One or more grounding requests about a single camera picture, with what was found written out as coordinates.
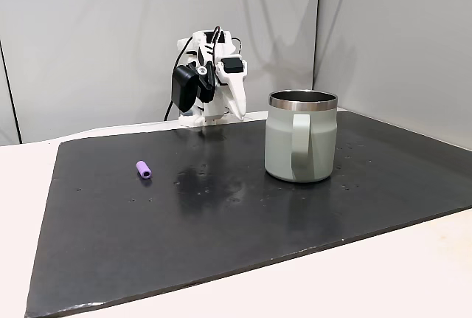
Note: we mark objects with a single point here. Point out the pale green steel-rimmed mug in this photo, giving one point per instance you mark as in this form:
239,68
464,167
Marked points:
300,141

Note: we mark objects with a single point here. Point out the black table mat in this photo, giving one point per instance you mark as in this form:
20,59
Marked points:
221,222

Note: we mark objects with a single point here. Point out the black camera box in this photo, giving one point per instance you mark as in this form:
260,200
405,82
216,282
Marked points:
184,87

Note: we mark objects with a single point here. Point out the purple pen grip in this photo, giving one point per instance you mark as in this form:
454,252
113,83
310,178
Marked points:
144,170

